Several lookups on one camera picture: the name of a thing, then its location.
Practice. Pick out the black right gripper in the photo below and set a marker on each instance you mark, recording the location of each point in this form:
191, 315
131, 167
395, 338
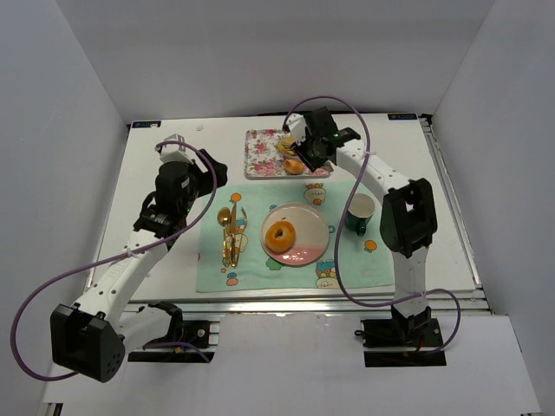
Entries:
306, 145

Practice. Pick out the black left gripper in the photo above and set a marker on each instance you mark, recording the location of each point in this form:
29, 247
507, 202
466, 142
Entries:
210, 172

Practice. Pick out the orange ring bagel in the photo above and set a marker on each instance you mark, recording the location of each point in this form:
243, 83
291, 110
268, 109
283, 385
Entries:
280, 236

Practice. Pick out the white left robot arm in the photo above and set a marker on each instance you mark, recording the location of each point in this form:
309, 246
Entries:
92, 336

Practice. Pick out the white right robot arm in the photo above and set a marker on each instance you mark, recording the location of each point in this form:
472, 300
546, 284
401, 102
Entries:
408, 216

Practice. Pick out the heart-shaped bread slice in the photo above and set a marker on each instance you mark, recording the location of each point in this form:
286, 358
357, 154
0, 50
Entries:
284, 146

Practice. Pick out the small round bun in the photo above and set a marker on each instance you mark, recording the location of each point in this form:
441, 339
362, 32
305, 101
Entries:
293, 166

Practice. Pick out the gold spoon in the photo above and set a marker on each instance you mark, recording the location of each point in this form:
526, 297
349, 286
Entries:
223, 218

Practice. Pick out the gold knife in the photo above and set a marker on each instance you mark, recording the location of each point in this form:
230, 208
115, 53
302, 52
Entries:
232, 232

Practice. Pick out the floral rectangular tray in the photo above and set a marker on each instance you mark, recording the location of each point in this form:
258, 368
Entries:
264, 161

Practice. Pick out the dark corner label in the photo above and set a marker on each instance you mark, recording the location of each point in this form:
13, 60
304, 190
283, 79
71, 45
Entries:
146, 124
403, 116

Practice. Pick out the green mug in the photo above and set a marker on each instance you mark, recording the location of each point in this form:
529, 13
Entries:
360, 211

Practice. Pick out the pink and cream plate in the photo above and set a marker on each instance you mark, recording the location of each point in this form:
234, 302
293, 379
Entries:
311, 234

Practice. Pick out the mint cartoon placemat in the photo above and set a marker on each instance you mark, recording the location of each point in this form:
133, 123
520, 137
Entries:
357, 262

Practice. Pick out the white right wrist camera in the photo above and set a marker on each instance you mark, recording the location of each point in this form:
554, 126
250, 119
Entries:
295, 126

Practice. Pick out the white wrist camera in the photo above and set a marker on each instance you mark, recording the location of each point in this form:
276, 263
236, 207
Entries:
171, 150
295, 126

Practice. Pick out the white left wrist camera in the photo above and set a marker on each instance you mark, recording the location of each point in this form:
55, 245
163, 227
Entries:
171, 150

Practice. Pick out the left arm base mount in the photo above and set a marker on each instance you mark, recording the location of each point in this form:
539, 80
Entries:
161, 332

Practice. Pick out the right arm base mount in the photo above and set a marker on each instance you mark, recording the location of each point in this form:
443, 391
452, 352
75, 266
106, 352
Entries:
385, 345

